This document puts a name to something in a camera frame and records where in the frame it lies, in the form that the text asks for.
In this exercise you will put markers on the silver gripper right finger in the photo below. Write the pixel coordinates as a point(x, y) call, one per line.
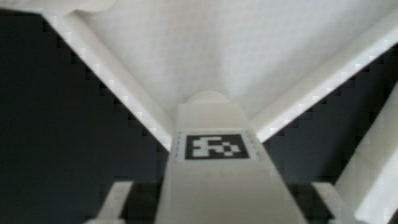
point(320, 203)

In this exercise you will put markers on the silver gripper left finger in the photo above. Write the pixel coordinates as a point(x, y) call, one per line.
point(130, 204)

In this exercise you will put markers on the white desk leg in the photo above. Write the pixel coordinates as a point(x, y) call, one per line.
point(222, 186)

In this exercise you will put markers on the white desk top tray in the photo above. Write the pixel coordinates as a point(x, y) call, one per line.
point(270, 50)

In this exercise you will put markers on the white front fence rail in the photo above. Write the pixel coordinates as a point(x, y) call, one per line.
point(368, 181)

